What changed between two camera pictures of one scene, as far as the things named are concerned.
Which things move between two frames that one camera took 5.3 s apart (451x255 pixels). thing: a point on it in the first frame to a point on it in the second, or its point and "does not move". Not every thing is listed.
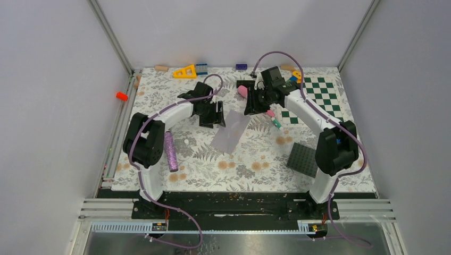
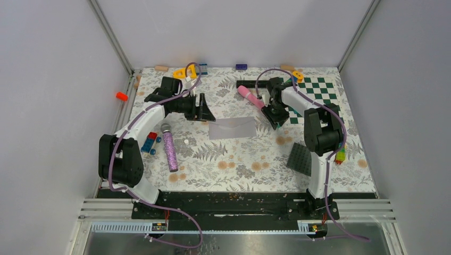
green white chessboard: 320,91 does not move
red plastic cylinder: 122,96 does not move
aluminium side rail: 108,172 does not move
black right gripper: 252,106 to 273,119
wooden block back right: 287,67 does not move
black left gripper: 216,118 to 204,114
